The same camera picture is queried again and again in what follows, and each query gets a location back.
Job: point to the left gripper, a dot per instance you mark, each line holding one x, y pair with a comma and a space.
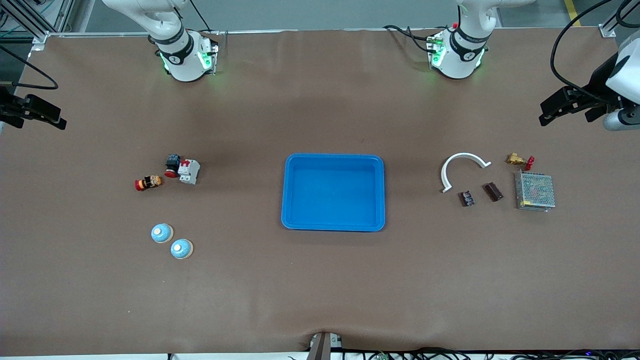
598, 81

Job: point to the brown electrolytic capacitor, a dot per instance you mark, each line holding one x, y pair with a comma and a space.
493, 192

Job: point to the black purple-printed electrolytic capacitor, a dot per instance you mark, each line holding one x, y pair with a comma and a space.
467, 198

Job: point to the blue bell with white button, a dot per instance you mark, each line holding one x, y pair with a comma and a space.
181, 249
162, 233

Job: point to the blue plastic tray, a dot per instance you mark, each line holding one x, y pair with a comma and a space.
332, 192

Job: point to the metal mesh power supply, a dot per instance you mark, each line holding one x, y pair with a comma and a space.
535, 191

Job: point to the red orange push button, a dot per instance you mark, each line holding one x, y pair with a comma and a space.
148, 183

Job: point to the white semicircular pipe clamp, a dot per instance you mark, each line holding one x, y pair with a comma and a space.
465, 156

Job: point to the white red circuit breaker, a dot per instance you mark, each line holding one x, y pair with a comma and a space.
189, 171

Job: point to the brown table cover sheet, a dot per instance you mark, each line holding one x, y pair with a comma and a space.
320, 280

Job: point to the aluminium frame profile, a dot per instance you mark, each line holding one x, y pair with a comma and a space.
39, 40
612, 25

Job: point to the black red emergency stop switch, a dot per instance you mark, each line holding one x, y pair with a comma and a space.
172, 164

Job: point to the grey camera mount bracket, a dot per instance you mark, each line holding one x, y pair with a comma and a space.
322, 347

